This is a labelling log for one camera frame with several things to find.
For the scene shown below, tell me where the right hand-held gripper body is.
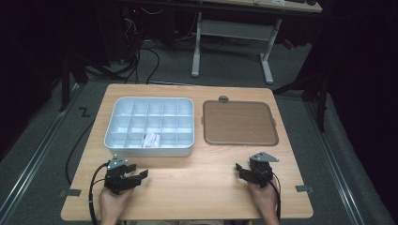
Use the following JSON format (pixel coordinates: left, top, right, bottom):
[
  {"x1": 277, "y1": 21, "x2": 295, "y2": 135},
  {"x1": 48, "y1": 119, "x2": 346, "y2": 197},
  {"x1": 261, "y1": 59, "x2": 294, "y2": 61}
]
[{"x1": 249, "y1": 151, "x2": 280, "y2": 188}]

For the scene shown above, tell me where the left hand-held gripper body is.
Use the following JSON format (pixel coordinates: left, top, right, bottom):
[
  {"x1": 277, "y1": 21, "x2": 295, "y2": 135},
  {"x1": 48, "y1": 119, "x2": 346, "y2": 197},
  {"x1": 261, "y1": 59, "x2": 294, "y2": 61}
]
[{"x1": 103, "y1": 154, "x2": 134, "y2": 195}]

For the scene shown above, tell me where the white sock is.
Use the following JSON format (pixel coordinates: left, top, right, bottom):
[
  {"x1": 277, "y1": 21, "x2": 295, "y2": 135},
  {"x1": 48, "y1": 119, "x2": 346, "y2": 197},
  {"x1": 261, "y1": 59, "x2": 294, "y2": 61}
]
[{"x1": 142, "y1": 131, "x2": 161, "y2": 149}]

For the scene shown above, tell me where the white compartment storage box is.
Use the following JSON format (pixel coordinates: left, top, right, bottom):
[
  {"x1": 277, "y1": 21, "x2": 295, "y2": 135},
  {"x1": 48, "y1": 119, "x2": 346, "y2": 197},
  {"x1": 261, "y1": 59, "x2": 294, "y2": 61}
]
[{"x1": 103, "y1": 96, "x2": 195, "y2": 158}]

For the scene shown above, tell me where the person's left hand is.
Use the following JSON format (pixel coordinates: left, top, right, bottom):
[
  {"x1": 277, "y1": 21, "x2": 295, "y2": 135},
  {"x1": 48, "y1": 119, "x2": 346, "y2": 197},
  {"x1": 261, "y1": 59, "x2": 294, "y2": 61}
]
[{"x1": 99, "y1": 187, "x2": 134, "y2": 223}]

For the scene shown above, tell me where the person's right hand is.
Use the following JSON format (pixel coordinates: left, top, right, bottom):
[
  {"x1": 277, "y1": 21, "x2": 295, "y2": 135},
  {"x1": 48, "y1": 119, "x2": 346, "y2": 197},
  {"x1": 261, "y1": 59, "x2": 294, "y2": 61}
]
[{"x1": 248, "y1": 179, "x2": 280, "y2": 217}]

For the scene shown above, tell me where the brown flat box lid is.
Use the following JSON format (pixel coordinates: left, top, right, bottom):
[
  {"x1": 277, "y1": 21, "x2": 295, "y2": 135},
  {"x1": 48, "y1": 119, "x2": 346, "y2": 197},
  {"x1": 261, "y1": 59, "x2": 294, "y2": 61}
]
[{"x1": 201, "y1": 99, "x2": 280, "y2": 147}]

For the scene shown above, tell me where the black metal stand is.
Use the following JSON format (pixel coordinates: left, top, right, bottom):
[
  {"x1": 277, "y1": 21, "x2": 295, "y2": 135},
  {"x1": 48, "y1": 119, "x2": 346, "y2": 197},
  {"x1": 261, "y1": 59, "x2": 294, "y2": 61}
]
[
  {"x1": 58, "y1": 54, "x2": 89, "y2": 113},
  {"x1": 272, "y1": 69, "x2": 329, "y2": 132}
]

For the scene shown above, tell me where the white-legged wooden desk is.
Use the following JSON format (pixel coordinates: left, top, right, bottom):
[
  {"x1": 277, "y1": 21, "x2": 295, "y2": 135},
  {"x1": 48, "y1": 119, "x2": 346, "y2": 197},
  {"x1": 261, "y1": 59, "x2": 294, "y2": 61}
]
[{"x1": 190, "y1": 0, "x2": 323, "y2": 85}]

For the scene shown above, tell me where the right hand-held gripper cable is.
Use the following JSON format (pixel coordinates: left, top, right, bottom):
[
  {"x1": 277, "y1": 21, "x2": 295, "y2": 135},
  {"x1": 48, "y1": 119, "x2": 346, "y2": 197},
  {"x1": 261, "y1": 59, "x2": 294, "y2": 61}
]
[{"x1": 268, "y1": 173, "x2": 283, "y2": 221}]

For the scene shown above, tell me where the hand-held gripper cable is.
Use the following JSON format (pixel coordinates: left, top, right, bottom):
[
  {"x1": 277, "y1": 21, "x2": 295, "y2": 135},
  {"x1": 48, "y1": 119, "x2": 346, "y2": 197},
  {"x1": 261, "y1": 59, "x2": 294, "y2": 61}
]
[
  {"x1": 268, "y1": 173, "x2": 283, "y2": 221},
  {"x1": 87, "y1": 162, "x2": 109, "y2": 225}
]

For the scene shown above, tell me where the left hand-held gripper cable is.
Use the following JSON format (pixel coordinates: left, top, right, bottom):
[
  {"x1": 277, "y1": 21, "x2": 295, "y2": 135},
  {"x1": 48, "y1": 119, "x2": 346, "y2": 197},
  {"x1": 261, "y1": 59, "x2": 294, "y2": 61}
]
[{"x1": 87, "y1": 162, "x2": 109, "y2": 225}]

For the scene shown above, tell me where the thin black floor cable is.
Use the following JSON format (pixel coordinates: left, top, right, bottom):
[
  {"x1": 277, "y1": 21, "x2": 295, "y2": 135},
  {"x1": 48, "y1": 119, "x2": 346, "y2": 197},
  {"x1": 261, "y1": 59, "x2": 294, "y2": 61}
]
[{"x1": 65, "y1": 120, "x2": 96, "y2": 186}]

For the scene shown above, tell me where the metal floor rail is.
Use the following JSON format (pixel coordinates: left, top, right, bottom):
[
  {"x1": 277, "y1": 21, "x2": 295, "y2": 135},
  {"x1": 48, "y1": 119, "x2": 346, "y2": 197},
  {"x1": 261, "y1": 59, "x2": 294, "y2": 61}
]
[
  {"x1": 0, "y1": 83, "x2": 83, "y2": 218},
  {"x1": 304, "y1": 101, "x2": 366, "y2": 225}
]

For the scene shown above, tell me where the bundle of black cables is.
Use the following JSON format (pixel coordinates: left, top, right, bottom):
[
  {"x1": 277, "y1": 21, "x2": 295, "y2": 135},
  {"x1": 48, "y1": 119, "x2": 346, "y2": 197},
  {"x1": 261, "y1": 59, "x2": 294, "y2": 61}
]
[{"x1": 84, "y1": 15, "x2": 161, "y2": 85}]

